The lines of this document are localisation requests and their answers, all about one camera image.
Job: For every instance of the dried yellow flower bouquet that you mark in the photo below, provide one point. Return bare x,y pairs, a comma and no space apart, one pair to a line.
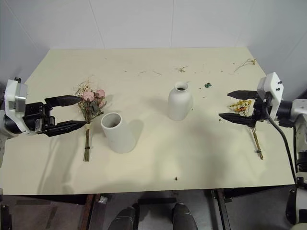
241,106

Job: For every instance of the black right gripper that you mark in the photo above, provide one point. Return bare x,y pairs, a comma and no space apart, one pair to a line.
260,110

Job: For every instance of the dried pink rose bouquet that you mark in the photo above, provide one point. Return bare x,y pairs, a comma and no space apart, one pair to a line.
89,105

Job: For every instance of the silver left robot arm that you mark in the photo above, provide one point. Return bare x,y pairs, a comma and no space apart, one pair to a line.
10,127

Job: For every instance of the white cylinder vase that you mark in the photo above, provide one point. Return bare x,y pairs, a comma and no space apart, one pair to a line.
120,136

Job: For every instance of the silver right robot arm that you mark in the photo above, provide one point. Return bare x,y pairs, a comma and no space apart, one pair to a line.
299,107

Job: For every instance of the dried twig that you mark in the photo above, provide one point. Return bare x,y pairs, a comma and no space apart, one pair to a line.
249,61

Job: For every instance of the white bottle vase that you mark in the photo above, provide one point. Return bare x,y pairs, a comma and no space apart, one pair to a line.
180,103

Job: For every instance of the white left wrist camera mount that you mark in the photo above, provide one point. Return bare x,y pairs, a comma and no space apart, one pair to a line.
12,95

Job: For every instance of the dark rounded shape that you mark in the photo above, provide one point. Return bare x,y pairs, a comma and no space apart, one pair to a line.
184,216
123,219

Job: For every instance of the small green fragment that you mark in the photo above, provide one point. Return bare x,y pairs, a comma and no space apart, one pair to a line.
208,85

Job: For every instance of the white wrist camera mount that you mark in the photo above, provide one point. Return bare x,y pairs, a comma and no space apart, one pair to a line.
272,82
12,95

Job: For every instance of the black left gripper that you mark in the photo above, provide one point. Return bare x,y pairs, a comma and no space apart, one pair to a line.
36,117

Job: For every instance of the dried twig scrap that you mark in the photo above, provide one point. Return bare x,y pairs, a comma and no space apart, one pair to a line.
181,69

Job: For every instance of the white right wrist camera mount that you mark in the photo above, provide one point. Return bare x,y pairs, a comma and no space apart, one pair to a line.
272,82

